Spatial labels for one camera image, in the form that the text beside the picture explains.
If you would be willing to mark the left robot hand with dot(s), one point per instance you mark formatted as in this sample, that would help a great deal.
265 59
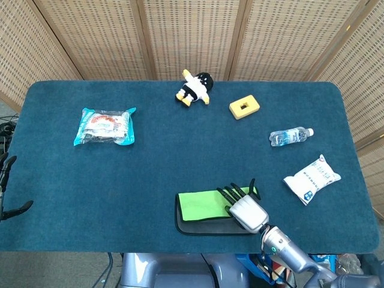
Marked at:
18 208

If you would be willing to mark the teal snack bag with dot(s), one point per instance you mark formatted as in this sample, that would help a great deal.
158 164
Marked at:
102 126

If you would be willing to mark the yellow sponge with hole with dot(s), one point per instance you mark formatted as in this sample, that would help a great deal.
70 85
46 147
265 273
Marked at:
237 111

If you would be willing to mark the woven rattan screen panel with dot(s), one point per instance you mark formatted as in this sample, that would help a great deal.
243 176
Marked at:
366 90
24 54
99 39
192 36
285 39

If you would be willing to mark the black white plush penguin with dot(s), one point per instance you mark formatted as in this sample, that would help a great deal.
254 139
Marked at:
195 88

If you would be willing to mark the white soft packet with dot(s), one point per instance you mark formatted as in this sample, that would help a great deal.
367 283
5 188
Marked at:
312 180

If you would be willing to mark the blue plastic bin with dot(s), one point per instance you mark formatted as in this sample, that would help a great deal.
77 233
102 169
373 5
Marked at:
249 261

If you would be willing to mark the green and black cloth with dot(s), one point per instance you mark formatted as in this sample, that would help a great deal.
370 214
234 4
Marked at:
201 207

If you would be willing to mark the crumpled clear plastic bag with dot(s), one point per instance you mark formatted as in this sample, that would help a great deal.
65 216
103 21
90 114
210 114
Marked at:
349 264

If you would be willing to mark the blue carpet table mat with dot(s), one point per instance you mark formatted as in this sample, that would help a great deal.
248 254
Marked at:
180 150

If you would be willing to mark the clear plastic water bottle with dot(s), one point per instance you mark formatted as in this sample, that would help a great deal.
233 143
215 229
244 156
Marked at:
288 137

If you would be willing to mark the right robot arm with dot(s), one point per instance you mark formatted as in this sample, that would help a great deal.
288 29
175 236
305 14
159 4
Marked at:
285 249

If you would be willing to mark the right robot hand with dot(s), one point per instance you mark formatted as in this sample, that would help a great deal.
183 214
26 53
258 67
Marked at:
249 213

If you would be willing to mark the grey robot torso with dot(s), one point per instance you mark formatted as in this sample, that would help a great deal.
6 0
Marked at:
180 270

